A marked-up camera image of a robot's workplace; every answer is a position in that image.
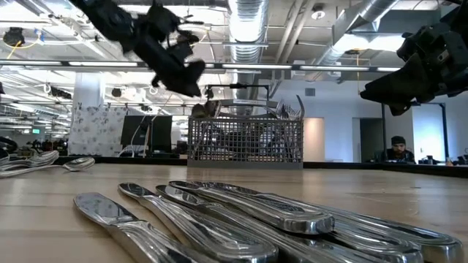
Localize grey plastic cutlery basket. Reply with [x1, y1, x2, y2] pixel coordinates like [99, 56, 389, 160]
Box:
[186, 98, 305, 170]

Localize black ceiling camera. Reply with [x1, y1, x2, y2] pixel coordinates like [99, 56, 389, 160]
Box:
[2, 26, 26, 47]

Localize person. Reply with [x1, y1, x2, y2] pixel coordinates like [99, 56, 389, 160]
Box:
[371, 135, 417, 164]

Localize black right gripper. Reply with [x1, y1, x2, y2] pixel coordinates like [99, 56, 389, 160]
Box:
[360, 20, 468, 117]

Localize black computer monitor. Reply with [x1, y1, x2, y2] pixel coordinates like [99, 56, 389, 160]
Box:
[120, 115, 173, 154]

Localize black aluminium table frame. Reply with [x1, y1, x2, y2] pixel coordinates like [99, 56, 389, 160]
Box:
[14, 155, 468, 180]

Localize black metal frame stand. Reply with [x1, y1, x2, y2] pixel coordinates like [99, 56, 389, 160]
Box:
[380, 102, 450, 161]

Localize silver ventilation duct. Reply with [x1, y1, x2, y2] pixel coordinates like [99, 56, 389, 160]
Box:
[227, 0, 271, 110]
[314, 0, 401, 69]

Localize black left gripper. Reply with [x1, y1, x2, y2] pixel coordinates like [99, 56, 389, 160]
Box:
[135, 9, 206, 98]

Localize white floral print sheet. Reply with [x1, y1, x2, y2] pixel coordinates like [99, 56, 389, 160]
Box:
[67, 104, 129, 158]

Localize white pillar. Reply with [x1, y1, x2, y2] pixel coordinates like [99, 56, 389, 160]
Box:
[72, 71, 106, 110]

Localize round ceiling sensor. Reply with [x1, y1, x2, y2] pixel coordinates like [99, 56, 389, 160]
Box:
[310, 3, 327, 21]

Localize overhead light strip beam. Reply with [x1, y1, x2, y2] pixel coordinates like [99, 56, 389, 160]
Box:
[0, 59, 403, 73]

